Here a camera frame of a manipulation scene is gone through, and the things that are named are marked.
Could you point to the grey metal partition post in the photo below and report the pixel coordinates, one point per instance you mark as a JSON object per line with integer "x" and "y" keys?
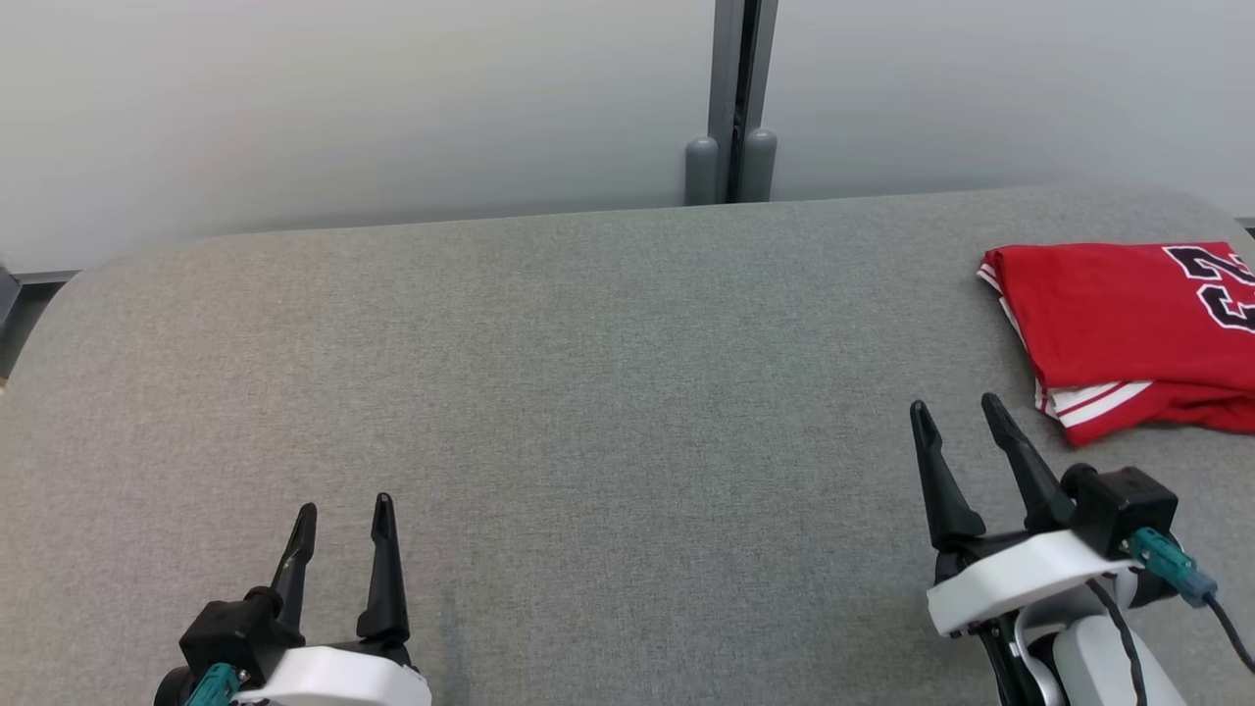
{"x": 727, "y": 78}

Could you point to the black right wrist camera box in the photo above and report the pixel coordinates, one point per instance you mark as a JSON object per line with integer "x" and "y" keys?
{"x": 1128, "y": 505}

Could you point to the red t-shirt with white sleeves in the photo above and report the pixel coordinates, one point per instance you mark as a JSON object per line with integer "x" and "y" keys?
{"x": 1108, "y": 314}

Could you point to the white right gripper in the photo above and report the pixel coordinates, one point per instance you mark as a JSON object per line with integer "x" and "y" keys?
{"x": 1020, "y": 579}

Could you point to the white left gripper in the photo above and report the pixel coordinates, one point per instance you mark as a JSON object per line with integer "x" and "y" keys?
{"x": 333, "y": 681}

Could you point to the grey partition base rail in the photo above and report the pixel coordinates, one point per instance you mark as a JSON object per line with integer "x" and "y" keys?
{"x": 49, "y": 277}

